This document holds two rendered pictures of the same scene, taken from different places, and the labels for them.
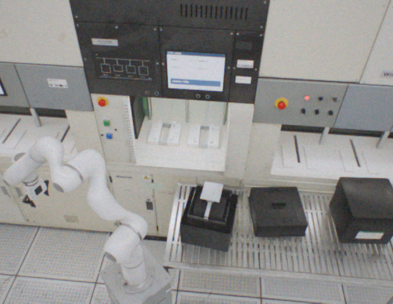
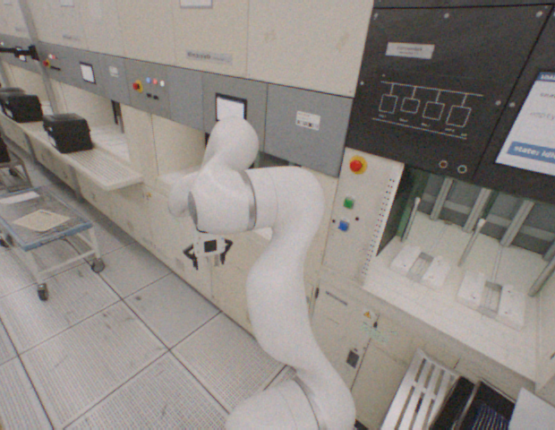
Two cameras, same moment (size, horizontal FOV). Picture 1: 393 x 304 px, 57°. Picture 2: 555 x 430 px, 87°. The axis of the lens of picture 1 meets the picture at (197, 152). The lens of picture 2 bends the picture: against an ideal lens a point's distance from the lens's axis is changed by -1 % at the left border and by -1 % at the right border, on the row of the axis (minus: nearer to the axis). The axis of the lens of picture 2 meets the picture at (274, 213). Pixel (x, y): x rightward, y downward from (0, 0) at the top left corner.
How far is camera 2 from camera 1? 1.09 m
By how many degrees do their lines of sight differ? 30
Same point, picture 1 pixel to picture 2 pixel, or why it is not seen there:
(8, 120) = not seen: hidden behind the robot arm
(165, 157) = (413, 298)
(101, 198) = (275, 288)
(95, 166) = (299, 204)
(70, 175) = (228, 188)
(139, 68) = (452, 109)
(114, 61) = (409, 90)
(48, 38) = (322, 44)
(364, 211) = not seen: outside the picture
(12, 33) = (282, 34)
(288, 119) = not seen: outside the picture
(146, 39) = (501, 43)
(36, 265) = (192, 350)
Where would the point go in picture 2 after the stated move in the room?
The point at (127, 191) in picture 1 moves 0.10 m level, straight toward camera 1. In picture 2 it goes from (331, 322) to (328, 339)
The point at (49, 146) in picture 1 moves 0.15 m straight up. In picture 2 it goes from (228, 127) to (229, 30)
